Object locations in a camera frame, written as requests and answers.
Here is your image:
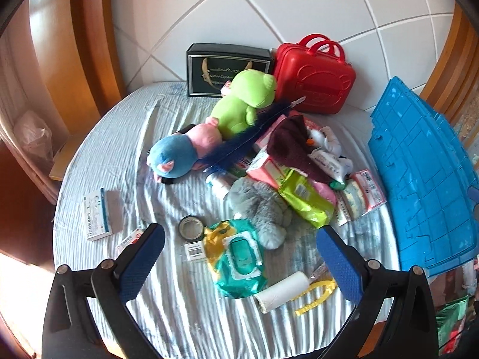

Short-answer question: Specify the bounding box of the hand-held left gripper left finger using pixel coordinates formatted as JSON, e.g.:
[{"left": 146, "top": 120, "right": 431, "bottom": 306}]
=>
[{"left": 41, "top": 222, "right": 166, "bottom": 359}]

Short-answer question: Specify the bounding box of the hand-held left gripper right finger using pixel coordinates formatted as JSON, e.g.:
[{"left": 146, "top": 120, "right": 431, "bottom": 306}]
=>
[{"left": 315, "top": 226, "right": 438, "bottom": 359}]

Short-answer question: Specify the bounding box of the blue plastic storage bin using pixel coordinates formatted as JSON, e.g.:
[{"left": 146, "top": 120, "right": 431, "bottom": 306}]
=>
[{"left": 369, "top": 77, "right": 479, "bottom": 279}]

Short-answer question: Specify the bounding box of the small red white box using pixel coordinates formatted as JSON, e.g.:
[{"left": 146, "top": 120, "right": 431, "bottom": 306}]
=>
[{"left": 116, "top": 228, "right": 148, "bottom": 257}]

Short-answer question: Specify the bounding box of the white barcode tag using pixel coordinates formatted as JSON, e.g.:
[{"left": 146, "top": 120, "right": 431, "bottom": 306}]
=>
[{"left": 184, "top": 241, "right": 207, "bottom": 262}]

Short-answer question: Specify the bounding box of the striped bed sheet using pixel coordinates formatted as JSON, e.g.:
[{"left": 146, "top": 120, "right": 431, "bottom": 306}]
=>
[{"left": 52, "top": 80, "right": 403, "bottom": 359}]

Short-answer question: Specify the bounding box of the white medicine box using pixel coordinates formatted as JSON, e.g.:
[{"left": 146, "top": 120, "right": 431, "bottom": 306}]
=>
[{"left": 83, "top": 189, "right": 123, "bottom": 242}]

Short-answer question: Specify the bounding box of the pink white tissue pack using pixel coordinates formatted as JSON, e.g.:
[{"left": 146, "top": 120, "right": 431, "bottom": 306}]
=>
[{"left": 335, "top": 169, "right": 387, "bottom": 227}]

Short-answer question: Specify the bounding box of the yellow-green packet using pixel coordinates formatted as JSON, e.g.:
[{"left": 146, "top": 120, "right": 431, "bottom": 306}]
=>
[{"left": 278, "top": 170, "right": 335, "bottom": 229}]

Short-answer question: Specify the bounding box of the green wet wipes pack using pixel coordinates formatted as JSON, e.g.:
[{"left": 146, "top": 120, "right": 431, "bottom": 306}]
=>
[{"left": 204, "top": 220, "right": 268, "bottom": 299}]

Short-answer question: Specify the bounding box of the white barcode packet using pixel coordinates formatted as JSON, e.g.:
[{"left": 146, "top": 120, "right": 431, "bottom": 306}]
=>
[{"left": 312, "top": 149, "right": 354, "bottom": 180}]

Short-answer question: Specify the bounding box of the grey plush toy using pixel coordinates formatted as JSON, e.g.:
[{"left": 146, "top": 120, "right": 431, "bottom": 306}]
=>
[{"left": 228, "top": 177, "right": 293, "bottom": 249}]

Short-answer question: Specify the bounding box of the pink pig plush blue hood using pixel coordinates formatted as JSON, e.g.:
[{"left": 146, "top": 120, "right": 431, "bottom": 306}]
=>
[{"left": 147, "top": 118, "right": 222, "bottom": 184}]

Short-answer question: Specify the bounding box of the small pink packet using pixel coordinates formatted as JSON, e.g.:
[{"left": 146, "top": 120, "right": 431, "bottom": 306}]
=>
[{"left": 246, "top": 149, "right": 289, "bottom": 191}]

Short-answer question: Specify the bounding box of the green bag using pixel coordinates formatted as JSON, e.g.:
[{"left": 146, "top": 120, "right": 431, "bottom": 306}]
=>
[{"left": 436, "top": 295, "right": 470, "bottom": 352}]

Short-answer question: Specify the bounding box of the white toy figure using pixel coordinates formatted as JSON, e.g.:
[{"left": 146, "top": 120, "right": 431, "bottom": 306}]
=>
[{"left": 306, "top": 125, "right": 345, "bottom": 158}]

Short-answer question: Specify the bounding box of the maroon cloth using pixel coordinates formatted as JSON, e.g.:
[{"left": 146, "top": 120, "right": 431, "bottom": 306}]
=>
[{"left": 266, "top": 115, "right": 339, "bottom": 184}]

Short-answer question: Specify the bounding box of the clear plastic bag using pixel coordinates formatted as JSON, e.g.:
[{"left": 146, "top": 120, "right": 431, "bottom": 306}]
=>
[{"left": 13, "top": 110, "right": 55, "bottom": 173}]

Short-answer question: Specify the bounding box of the green monster plush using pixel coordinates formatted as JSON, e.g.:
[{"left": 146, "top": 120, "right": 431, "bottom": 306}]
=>
[{"left": 210, "top": 69, "right": 278, "bottom": 137}]

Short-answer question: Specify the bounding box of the red hard-shell case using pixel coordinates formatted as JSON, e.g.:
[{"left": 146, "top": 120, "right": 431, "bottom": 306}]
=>
[{"left": 272, "top": 34, "right": 357, "bottom": 115}]

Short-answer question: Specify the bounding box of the black gift box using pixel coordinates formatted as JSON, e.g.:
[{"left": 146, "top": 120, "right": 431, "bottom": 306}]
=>
[{"left": 186, "top": 43, "right": 275, "bottom": 98}]

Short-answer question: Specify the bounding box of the white quilted headboard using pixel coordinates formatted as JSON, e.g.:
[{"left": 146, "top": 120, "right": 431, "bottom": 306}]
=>
[{"left": 108, "top": 0, "right": 457, "bottom": 111}]

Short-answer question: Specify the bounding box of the wooden curved frame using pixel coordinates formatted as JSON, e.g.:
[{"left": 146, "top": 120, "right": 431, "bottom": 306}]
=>
[{"left": 28, "top": 0, "right": 128, "bottom": 120}]

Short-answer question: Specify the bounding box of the wooden door frame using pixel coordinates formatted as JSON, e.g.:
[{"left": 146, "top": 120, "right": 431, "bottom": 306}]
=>
[{"left": 419, "top": 7, "right": 479, "bottom": 120}]

